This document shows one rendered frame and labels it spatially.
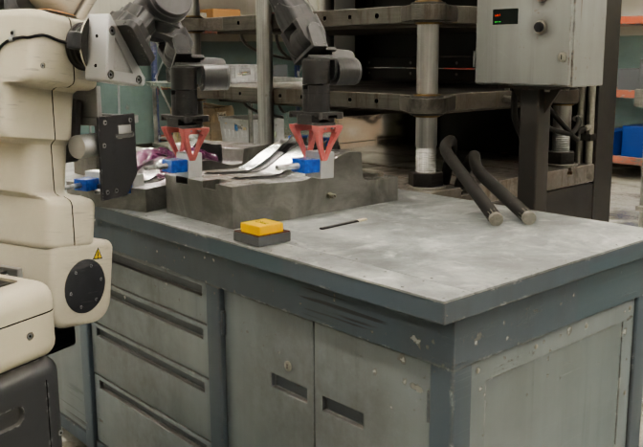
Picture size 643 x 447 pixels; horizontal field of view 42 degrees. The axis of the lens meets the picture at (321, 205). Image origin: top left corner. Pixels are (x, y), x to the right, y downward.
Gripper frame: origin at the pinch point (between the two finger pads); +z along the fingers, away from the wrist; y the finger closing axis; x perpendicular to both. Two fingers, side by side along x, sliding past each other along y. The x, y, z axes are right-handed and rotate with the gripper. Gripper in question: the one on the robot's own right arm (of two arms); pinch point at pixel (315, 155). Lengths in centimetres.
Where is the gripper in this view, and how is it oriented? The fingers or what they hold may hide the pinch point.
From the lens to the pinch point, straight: 171.3
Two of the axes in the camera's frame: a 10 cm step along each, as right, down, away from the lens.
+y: -6.5, -1.3, 7.5
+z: 0.0, 9.9, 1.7
